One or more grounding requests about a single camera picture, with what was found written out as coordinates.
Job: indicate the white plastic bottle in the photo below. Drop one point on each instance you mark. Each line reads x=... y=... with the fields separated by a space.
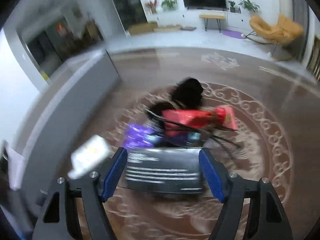
x=88 y=156

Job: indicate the green potted plant left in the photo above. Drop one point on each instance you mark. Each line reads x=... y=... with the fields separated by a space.
x=169 y=5

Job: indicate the red flowers vase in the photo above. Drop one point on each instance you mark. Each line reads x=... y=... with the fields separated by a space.
x=152 y=5

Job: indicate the dark glass display cabinet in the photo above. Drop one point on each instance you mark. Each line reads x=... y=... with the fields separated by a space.
x=130 y=12

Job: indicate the black sticks bundle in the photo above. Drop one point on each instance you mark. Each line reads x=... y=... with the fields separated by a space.
x=175 y=134

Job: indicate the black text box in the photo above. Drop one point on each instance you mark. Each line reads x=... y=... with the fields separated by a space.
x=163 y=170

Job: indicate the black round object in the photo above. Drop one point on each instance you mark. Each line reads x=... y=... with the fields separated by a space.
x=187 y=95

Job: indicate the purple cap tube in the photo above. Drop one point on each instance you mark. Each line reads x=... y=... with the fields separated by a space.
x=138 y=136

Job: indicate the yellow lounge chair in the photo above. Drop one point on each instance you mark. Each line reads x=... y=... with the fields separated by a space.
x=284 y=32

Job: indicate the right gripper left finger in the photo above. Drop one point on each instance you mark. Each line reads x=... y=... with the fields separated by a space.
x=59 y=218

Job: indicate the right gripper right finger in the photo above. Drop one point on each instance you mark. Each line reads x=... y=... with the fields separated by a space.
x=266 y=216

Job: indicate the red fabric pouch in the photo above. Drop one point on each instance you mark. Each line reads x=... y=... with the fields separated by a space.
x=220 y=117

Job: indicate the purple floor mat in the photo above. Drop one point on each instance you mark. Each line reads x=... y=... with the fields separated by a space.
x=234 y=34

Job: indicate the green potted plant right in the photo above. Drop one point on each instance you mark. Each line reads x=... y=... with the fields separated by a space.
x=249 y=6

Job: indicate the wooden bench black legs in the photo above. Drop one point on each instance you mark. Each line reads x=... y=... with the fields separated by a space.
x=218 y=19

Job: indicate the grey white storage box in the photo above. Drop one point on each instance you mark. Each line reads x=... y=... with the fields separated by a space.
x=52 y=125

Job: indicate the green potted plant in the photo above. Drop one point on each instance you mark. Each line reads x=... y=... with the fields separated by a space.
x=249 y=6
x=169 y=5

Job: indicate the white tv cabinet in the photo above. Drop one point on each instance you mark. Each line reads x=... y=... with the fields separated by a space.
x=190 y=18

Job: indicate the brown cardboard box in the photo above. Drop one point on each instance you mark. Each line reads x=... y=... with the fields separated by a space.
x=142 y=28

